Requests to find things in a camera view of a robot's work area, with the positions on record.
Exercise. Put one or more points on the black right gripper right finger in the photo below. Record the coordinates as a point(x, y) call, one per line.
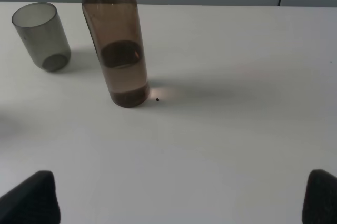
point(320, 198)

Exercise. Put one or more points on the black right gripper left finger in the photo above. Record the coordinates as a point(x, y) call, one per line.
point(32, 201)

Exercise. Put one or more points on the brown translucent water bottle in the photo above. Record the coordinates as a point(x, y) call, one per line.
point(115, 30)

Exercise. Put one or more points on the grey translucent cup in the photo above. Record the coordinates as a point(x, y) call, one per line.
point(42, 33)

